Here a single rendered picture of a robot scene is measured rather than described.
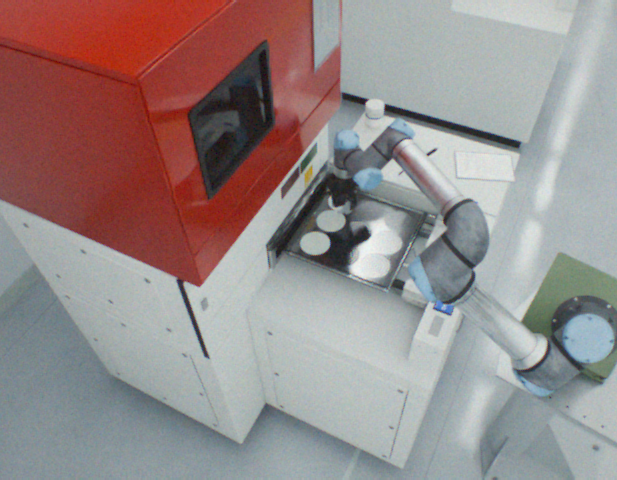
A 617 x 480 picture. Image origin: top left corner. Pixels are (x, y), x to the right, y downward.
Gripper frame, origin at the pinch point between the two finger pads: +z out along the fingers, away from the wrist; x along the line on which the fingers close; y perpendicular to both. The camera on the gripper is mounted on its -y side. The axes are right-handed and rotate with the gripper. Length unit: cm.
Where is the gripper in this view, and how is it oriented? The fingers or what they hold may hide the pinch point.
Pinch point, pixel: (347, 210)
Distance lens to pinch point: 188.7
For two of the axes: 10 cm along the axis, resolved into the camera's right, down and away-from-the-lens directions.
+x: 4.6, 7.0, -5.5
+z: 0.1, 6.1, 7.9
